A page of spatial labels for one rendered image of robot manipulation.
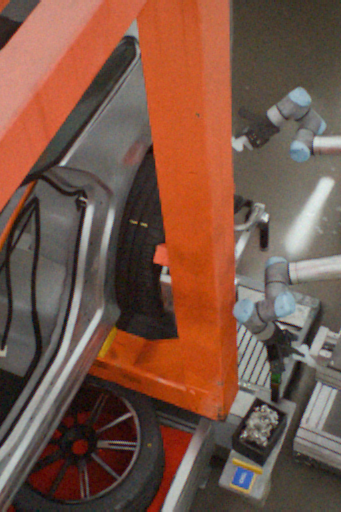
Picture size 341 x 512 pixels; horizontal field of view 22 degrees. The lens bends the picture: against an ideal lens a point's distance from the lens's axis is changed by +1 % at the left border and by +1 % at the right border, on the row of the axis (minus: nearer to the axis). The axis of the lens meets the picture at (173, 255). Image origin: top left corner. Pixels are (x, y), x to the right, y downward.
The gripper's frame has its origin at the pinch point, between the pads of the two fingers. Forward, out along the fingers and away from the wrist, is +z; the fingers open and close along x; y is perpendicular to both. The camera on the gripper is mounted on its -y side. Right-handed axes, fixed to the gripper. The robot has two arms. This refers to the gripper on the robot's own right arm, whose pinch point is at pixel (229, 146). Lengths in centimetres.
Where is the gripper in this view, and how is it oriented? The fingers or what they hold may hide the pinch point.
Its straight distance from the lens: 335.2
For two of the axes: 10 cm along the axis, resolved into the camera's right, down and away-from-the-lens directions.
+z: -7.3, 5.3, 4.4
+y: 5.3, 8.4, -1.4
